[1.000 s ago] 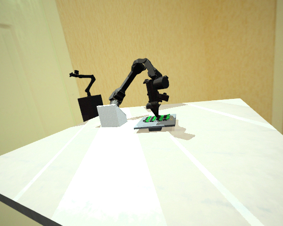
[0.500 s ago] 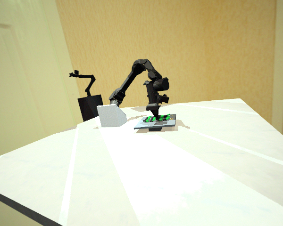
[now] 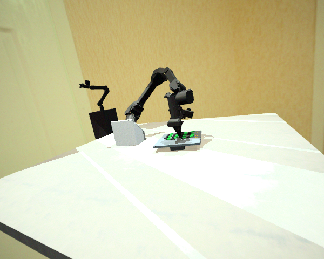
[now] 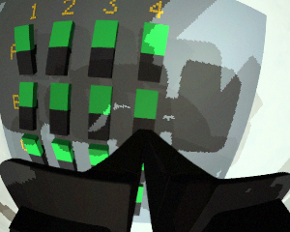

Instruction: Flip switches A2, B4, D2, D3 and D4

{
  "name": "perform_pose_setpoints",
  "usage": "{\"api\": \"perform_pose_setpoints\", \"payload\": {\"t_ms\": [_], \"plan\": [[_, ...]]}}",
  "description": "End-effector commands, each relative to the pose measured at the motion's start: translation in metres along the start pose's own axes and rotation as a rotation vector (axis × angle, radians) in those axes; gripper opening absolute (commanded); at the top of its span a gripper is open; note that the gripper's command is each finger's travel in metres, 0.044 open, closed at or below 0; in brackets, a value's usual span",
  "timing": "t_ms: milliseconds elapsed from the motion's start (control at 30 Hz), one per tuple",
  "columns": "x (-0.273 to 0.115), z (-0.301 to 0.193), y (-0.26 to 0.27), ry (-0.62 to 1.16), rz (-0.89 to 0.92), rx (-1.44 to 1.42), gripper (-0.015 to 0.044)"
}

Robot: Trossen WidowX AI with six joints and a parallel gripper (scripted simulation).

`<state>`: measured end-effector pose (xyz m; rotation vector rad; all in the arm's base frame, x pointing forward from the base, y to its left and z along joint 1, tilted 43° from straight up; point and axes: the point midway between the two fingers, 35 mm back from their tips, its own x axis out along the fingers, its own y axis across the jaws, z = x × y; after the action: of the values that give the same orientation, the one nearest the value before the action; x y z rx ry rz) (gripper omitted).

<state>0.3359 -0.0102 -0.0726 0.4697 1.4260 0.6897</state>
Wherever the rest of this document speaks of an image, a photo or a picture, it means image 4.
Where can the grey switch panel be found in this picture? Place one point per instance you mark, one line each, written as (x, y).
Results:
(79, 77)

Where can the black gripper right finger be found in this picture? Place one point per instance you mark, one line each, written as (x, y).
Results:
(184, 198)

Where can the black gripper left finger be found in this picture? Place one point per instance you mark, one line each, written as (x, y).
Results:
(104, 195)

